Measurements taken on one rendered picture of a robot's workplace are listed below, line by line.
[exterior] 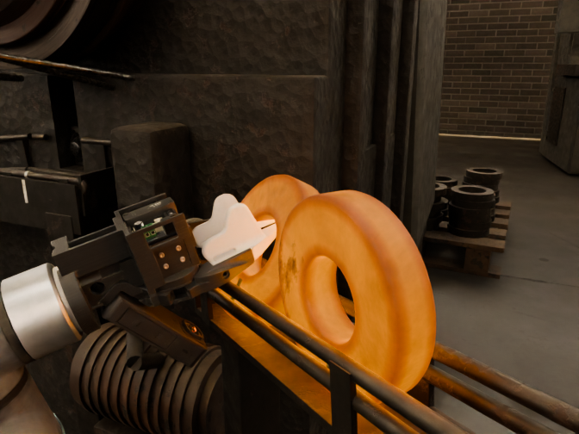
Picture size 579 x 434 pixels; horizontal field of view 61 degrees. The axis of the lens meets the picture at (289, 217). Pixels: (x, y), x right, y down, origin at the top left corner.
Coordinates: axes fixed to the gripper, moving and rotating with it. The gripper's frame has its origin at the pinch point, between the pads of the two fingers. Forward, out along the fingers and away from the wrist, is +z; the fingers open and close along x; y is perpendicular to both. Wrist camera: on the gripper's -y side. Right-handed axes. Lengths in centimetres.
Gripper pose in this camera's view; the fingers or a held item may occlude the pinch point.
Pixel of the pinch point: (272, 232)
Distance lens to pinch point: 51.3
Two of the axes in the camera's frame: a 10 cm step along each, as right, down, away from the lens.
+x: -4.5, -3.0, 8.4
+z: 8.7, -3.7, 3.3
